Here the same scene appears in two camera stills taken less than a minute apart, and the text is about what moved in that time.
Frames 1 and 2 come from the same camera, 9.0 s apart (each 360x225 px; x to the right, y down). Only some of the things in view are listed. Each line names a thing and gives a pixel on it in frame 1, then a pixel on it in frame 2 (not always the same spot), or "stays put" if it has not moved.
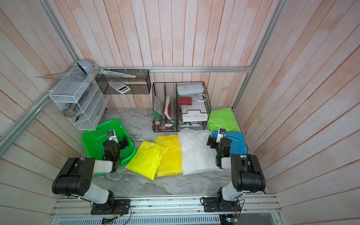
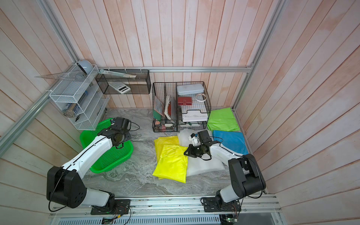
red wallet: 184,101 stays put
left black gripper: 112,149 -> 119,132
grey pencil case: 190,88 stays put
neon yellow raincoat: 146,160 -> 172,163
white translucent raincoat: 197,156 stays put
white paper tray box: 194,116 stays put
